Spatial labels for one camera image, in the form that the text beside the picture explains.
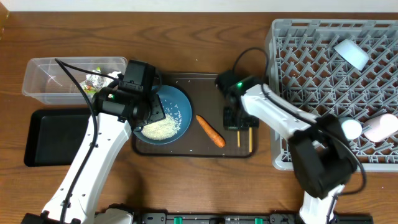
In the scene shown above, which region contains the dark blue plate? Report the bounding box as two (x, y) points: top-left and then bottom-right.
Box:
(134, 85), (192, 145)

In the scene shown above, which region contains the dark brown serving tray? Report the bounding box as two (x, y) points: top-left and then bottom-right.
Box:
(131, 73), (257, 158)

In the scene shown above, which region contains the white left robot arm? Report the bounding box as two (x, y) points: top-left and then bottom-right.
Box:
(22, 83), (165, 223)

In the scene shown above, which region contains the black plastic tray bin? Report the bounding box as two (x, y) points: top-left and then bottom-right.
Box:
(24, 108), (91, 167)

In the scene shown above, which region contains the pile of white rice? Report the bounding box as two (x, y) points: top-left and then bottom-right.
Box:
(141, 105), (182, 141)

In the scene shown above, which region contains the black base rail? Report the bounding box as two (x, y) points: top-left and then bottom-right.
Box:
(96, 203), (374, 224)

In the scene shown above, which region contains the pink plastic cup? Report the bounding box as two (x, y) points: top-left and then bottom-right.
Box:
(364, 113), (397, 142)

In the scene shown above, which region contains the light blue bowl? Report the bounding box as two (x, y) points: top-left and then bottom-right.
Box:
(334, 39), (370, 71)

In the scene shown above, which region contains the grey dishwasher rack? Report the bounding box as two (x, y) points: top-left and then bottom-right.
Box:
(265, 18), (398, 172)

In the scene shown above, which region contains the orange carrot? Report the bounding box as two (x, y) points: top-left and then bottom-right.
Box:
(196, 115), (226, 148)

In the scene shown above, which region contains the foil snack wrapper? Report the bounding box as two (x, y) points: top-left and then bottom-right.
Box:
(80, 71), (121, 95)

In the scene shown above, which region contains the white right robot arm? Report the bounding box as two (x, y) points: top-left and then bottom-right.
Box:
(215, 77), (358, 223)

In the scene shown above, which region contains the light blue plastic cup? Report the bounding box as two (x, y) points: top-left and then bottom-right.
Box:
(339, 118), (363, 140)

